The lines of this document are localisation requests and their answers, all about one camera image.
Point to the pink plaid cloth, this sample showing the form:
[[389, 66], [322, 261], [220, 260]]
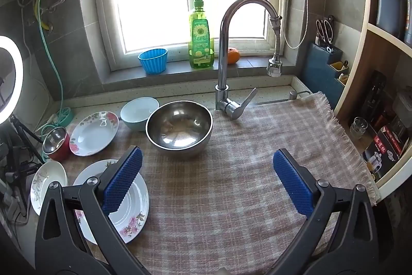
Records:
[[226, 207]]

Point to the green dish soap bottle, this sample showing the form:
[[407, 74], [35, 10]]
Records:
[[201, 44]]

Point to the black tripod stand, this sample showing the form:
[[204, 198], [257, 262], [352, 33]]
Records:
[[24, 133]]

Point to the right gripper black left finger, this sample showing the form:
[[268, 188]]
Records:
[[60, 246]]

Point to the large flat plate pink flowers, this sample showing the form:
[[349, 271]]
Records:
[[132, 214]]

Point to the deep plate pink flowers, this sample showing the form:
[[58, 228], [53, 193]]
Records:
[[94, 133]]

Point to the large stainless steel bowl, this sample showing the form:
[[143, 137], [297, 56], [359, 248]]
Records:
[[180, 129]]

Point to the small glass cup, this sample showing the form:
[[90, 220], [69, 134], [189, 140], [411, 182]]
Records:
[[358, 128]]

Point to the white plate gold leaf pattern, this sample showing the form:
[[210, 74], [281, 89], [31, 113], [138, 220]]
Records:
[[51, 171]]

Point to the kitchen scissors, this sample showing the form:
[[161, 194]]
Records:
[[325, 32]]

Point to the printed product box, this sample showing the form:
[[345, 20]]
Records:
[[385, 150]]

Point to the light blue ceramic bowl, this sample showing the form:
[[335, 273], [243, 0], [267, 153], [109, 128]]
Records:
[[136, 112]]

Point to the orange fruit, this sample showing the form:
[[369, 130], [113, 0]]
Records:
[[233, 56]]

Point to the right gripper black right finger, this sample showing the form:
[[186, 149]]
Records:
[[343, 232]]

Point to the blue fluted plastic cup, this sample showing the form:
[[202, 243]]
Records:
[[154, 61]]

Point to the red steel-lined small bowl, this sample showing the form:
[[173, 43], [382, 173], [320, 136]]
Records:
[[56, 144]]

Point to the wooden shelf unit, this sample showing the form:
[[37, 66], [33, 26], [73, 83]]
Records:
[[377, 50]]

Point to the chrome kitchen faucet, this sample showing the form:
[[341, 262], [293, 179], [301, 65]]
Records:
[[274, 68]]

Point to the blue knife block holder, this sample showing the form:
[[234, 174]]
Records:
[[321, 72]]

